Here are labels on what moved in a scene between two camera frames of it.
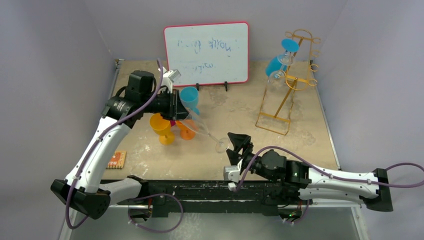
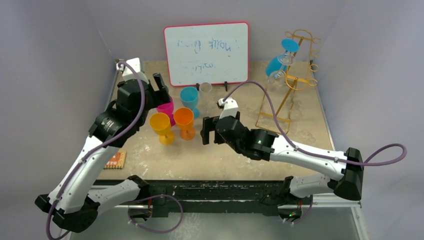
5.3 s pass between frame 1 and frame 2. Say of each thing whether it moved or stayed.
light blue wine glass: stayed
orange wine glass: stayed
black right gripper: moved
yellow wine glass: stayed
